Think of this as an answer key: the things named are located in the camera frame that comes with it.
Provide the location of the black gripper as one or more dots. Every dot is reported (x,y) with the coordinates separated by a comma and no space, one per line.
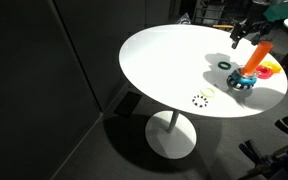
(247,27)

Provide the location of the orange stacking post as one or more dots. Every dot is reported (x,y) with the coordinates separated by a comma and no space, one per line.
(258,55)

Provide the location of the white round table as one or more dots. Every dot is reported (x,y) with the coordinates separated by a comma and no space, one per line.
(186,67)

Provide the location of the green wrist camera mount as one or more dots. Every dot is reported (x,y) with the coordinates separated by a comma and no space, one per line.
(276,12)

